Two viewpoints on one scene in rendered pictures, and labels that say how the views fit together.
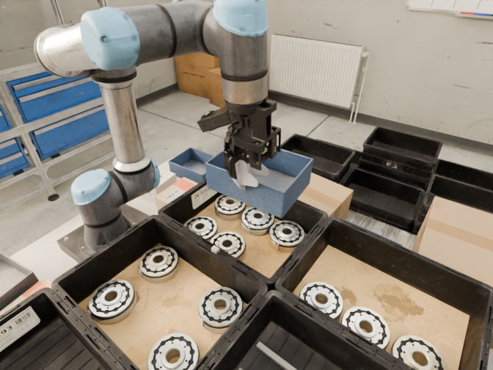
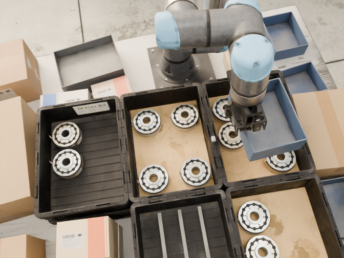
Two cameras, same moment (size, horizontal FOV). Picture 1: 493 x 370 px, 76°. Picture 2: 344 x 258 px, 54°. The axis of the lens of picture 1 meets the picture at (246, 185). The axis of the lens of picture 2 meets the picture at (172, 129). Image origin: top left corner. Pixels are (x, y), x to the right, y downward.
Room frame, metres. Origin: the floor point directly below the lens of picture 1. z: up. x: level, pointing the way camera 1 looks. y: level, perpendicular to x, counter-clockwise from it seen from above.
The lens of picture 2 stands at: (0.15, -0.17, 1.96)
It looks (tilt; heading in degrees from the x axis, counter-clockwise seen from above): 65 degrees down; 50
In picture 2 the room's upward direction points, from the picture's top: 7 degrees counter-clockwise
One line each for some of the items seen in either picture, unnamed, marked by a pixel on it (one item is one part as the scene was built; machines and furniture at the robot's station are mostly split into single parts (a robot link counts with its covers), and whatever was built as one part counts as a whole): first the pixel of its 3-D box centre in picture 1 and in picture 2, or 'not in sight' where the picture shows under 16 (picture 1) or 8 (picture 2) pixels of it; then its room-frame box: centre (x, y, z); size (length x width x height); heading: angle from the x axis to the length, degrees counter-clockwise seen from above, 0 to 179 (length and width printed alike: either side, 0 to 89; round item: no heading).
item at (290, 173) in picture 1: (259, 173); (264, 119); (0.60, -0.03, 1.11); 0.20 x 0.15 x 0.07; 58
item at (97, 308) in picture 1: (111, 297); (146, 121); (0.44, 0.32, 0.86); 0.10 x 0.10 x 0.01
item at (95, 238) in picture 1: (106, 225); (177, 58); (0.75, 0.47, 0.80); 0.15 x 0.15 x 0.10
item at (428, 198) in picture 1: (455, 236); not in sight; (1.11, -1.05, 0.37); 0.40 x 0.30 x 0.45; 56
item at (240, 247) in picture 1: (227, 244); (232, 135); (0.61, 0.05, 0.86); 0.10 x 0.10 x 0.01
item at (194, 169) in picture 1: (196, 166); (282, 36); (1.19, 0.23, 0.73); 0.20 x 0.15 x 0.07; 57
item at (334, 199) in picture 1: (297, 205); (324, 135); (0.87, -0.19, 0.78); 0.30 x 0.22 x 0.16; 49
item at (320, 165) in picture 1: (309, 183); not in sight; (1.56, -0.39, 0.37); 0.40 x 0.30 x 0.45; 56
